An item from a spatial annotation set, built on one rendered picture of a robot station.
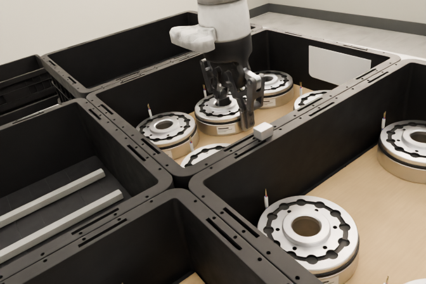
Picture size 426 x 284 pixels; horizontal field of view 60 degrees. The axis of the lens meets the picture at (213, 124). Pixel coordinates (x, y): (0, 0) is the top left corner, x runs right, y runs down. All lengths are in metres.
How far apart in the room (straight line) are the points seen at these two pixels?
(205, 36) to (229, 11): 0.05
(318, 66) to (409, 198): 0.31
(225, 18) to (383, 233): 0.33
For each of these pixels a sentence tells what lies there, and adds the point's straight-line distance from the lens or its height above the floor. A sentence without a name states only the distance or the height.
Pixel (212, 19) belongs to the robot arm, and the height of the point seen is 1.02.
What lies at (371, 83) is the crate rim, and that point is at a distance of 0.53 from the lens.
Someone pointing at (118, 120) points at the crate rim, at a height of 0.93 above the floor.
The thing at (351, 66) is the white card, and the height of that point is 0.90.
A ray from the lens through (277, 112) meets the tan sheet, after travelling 0.66.
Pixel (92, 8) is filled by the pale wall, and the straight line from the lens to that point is 3.42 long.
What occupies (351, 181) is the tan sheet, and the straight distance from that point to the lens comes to 0.51.
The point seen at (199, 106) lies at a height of 0.86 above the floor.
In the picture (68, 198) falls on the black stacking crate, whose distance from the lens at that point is 0.58.
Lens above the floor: 1.16
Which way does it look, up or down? 30 degrees down
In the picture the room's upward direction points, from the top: 9 degrees counter-clockwise
